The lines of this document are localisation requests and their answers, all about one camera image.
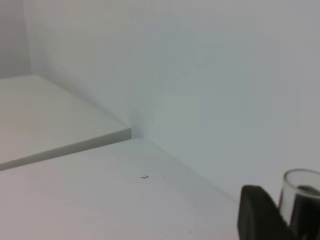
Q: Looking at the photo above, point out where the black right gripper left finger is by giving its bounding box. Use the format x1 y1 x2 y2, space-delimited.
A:
237 185 297 240

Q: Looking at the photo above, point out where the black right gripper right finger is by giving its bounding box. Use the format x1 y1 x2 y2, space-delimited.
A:
291 185 320 240

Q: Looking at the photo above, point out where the clear glass test tube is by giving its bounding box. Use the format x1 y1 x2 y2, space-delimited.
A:
279 168 320 236

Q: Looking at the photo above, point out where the white raised platform board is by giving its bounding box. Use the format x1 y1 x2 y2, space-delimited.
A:
0 75 132 170

